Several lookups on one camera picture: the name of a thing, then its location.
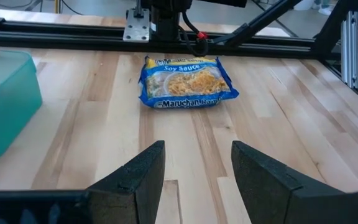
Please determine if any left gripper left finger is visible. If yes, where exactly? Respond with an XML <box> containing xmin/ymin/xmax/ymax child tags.
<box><xmin>87</xmin><ymin>140</ymin><xmax>167</xmax><ymax>224</ymax></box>

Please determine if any silver aluminium extrusion post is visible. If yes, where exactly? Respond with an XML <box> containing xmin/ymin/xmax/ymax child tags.
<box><xmin>340</xmin><ymin>11</ymin><xmax>358</xmax><ymax>90</ymax></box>

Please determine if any teal green plastic container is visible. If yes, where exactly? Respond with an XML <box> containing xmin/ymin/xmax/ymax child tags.
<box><xmin>0</xmin><ymin>49</ymin><xmax>44</xmax><ymax>166</ymax></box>

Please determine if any black arm base cable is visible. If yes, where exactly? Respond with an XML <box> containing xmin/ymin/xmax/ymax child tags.
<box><xmin>178</xmin><ymin>11</ymin><xmax>210</xmax><ymax>57</ymax></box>

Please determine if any black aluminium table frame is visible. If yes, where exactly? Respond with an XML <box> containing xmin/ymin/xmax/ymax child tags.
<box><xmin>0</xmin><ymin>0</ymin><xmax>358</xmax><ymax>111</ymax></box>

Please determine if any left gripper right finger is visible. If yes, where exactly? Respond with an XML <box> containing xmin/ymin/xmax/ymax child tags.
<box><xmin>231</xmin><ymin>140</ymin><xmax>304</xmax><ymax>224</ymax></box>

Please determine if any blue Maruchan noodle pack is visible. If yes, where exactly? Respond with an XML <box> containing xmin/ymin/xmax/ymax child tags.
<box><xmin>137</xmin><ymin>55</ymin><xmax>241</xmax><ymax>110</ymax></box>

